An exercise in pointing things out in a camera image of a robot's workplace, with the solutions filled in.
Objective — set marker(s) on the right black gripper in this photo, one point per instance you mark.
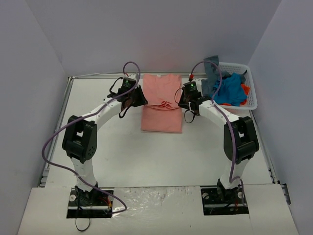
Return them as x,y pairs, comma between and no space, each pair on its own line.
182,98

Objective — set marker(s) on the white plastic basket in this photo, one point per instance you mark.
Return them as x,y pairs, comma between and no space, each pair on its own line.
239,69

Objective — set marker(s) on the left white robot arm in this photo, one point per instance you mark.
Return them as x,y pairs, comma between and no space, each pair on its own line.
80,139

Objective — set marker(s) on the grey t shirt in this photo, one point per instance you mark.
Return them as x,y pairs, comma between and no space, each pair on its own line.
212,75

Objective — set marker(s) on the pink t shirt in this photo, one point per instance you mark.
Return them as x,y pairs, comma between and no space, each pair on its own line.
162,113

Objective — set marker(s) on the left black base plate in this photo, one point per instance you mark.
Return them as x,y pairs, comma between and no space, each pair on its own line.
81,206

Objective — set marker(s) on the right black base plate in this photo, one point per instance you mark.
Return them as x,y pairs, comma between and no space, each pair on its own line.
214,205

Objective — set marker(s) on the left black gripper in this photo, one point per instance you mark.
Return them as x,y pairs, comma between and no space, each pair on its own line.
139,95

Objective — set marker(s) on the blue t shirt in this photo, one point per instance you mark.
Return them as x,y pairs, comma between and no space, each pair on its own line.
228,86

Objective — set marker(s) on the orange t shirt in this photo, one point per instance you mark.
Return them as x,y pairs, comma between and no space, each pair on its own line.
237,98

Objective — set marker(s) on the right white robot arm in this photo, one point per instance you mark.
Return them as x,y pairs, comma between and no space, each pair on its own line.
240,141

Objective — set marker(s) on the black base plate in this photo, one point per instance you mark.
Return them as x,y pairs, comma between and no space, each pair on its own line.
214,205
81,206

